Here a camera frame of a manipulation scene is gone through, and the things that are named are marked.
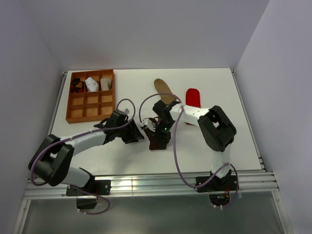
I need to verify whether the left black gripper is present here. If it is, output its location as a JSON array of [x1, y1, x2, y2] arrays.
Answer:
[[116, 118, 144, 144]]

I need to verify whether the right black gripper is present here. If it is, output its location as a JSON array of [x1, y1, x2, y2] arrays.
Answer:
[[151, 120, 175, 149]]

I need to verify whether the red patterned sock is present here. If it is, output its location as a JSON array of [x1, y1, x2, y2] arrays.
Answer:
[[185, 88, 202, 126]]

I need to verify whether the tan ribbed sock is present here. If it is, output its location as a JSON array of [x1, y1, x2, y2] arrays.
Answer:
[[154, 78, 177, 105]]

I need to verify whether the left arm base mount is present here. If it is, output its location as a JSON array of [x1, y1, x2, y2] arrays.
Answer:
[[65, 179, 111, 212]]

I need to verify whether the aluminium front rail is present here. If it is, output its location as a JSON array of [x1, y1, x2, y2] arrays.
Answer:
[[23, 170, 279, 200]]

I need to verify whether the white rolled sock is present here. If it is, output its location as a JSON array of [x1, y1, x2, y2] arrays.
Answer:
[[85, 77, 98, 92]]

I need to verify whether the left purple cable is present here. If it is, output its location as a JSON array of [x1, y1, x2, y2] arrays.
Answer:
[[30, 98, 137, 215]]

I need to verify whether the dark brown striped sock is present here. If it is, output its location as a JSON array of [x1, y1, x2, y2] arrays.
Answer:
[[143, 118, 162, 151]]

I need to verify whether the beige rolled sock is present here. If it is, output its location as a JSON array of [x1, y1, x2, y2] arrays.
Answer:
[[100, 78, 112, 91]]

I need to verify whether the black red rolled sock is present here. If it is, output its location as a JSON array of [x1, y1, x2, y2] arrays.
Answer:
[[70, 78, 84, 93]]

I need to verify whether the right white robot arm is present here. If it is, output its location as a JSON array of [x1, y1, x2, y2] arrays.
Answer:
[[144, 100, 237, 190]]

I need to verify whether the orange compartment tray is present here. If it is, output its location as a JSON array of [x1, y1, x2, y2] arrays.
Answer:
[[66, 69, 116, 124]]

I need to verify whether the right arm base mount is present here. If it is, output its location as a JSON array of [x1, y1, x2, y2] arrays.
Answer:
[[195, 170, 239, 210]]

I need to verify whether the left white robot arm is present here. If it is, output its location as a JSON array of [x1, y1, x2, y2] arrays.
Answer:
[[28, 110, 144, 195]]

